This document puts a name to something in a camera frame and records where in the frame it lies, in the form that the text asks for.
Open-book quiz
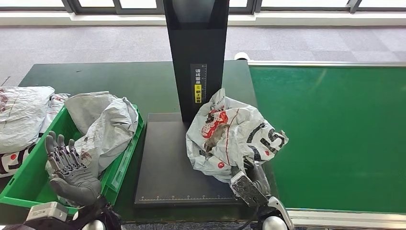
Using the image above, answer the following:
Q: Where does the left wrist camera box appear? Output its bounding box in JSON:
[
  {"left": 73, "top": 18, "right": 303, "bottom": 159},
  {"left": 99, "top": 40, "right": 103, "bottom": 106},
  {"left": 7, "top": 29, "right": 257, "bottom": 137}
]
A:
[{"left": 24, "top": 201, "right": 69, "bottom": 228}]

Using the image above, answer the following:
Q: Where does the black yellow label sticker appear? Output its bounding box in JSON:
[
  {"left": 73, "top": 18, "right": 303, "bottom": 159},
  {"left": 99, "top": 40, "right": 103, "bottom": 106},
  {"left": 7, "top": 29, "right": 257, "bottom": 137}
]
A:
[{"left": 190, "top": 63, "right": 208, "bottom": 105}]

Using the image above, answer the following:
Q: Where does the black inbound scanner machine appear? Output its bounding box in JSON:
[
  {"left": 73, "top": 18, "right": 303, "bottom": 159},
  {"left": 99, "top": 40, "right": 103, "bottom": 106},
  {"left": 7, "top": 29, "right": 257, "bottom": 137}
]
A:
[{"left": 134, "top": 0, "right": 258, "bottom": 208}]

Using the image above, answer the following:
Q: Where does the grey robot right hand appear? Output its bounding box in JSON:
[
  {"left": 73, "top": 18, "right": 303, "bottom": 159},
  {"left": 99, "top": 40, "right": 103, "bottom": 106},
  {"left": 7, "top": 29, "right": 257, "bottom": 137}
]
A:
[{"left": 231, "top": 159, "right": 272, "bottom": 197}]

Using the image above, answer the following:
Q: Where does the white window sill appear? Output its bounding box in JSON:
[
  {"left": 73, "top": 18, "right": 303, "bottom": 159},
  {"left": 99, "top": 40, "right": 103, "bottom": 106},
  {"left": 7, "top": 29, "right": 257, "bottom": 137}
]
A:
[{"left": 0, "top": 12, "right": 406, "bottom": 28}]

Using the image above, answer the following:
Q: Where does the dark window frame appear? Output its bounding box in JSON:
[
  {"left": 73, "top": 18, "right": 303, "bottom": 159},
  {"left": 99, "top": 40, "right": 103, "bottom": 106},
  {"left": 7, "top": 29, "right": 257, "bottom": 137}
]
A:
[{"left": 0, "top": 0, "right": 406, "bottom": 16}]

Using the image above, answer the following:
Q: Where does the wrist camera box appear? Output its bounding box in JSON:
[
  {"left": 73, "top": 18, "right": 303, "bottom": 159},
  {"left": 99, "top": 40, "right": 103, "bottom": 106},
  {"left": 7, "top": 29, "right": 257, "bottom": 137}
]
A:
[
  {"left": 230, "top": 171, "right": 269, "bottom": 207},
  {"left": 24, "top": 201, "right": 69, "bottom": 228}
]

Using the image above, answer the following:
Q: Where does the grey parcel with red print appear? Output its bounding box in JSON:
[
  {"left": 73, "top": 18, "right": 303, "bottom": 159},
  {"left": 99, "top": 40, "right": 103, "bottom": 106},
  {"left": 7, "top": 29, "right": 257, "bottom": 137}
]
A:
[{"left": 45, "top": 96, "right": 139, "bottom": 207}]

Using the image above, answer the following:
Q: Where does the crumpled grey parcel bag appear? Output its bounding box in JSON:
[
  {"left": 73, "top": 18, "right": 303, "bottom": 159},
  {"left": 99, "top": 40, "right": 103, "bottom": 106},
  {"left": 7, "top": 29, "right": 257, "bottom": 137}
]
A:
[{"left": 0, "top": 86, "right": 56, "bottom": 155}]

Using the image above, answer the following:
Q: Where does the white bag red black logo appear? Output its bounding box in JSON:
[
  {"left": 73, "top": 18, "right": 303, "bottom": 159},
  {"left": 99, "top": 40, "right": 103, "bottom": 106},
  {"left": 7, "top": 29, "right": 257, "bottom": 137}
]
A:
[{"left": 0, "top": 93, "right": 70, "bottom": 178}]

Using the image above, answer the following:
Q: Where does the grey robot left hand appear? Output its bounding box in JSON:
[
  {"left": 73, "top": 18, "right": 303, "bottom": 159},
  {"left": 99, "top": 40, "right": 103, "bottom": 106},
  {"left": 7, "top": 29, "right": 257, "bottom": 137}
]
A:
[{"left": 44, "top": 130, "right": 103, "bottom": 207}]

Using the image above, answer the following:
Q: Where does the white parcel red black print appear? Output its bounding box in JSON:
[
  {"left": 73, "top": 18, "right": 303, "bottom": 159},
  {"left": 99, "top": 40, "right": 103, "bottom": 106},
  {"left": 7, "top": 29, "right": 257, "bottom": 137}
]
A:
[{"left": 185, "top": 88, "right": 289, "bottom": 184}]

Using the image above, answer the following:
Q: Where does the plain grey plastic parcel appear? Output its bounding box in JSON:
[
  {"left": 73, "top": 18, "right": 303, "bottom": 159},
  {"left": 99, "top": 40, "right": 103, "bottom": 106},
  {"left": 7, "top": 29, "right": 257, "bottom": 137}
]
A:
[{"left": 64, "top": 91, "right": 119, "bottom": 136}]

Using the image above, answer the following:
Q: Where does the green conveyor belt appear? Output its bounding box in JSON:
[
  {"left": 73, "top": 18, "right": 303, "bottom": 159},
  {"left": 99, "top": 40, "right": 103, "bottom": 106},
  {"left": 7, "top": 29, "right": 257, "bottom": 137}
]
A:
[{"left": 248, "top": 66, "right": 406, "bottom": 213}]

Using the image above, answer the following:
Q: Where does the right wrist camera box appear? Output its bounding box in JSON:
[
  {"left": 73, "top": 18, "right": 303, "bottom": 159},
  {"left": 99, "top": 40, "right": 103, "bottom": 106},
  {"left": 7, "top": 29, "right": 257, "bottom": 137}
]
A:
[{"left": 230, "top": 171, "right": 269, "bottom": 207}]

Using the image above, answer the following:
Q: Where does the green plastic crate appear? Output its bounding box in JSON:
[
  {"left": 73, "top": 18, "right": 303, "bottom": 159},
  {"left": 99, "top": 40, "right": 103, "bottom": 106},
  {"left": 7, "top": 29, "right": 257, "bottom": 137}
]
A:
[{"left": 0, "top": 104, "right": 145, "bottom": 216}]

